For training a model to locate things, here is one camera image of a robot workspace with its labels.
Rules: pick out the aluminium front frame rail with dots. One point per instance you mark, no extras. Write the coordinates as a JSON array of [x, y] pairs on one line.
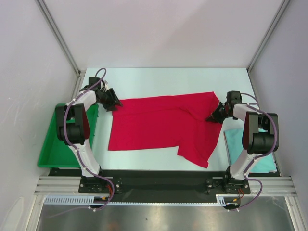
[[270, 186]]

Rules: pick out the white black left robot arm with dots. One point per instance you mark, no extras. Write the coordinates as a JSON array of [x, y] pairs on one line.
[[72, 125]]

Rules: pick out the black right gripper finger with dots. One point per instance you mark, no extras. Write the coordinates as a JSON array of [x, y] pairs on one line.
[[219, 109], [217, 118]]

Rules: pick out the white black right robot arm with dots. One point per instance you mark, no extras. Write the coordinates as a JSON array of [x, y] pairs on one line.
[[260, 136]]

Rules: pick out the red t-shirt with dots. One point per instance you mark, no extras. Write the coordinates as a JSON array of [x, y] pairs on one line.
[[167, 121]]

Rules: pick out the white slotted cable duct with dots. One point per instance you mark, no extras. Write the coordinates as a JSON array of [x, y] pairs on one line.
[[213, 200]]

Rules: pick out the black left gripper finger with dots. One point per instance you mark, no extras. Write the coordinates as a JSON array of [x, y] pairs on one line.
[[112, 96], [110, 105]]

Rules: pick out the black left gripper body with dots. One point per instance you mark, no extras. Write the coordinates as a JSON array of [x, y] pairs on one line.
[[103, 96]]

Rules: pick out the right aluminium corner post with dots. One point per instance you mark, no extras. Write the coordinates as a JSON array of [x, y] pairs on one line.
[[272, 27]]

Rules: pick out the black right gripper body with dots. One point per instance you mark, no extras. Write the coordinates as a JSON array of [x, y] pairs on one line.
[[219, 112]]

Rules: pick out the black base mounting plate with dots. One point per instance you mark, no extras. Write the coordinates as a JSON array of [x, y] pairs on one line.
[[104, 187]]

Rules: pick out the left aluminium corner post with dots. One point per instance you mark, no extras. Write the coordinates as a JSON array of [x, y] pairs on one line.
[[45, 11]]

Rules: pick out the aluminium corner post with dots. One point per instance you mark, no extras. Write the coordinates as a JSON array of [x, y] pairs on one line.
[[45, 11], [272, 27]]

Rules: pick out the green plastic bin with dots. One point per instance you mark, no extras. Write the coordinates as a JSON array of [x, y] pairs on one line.
[[54, 152]]

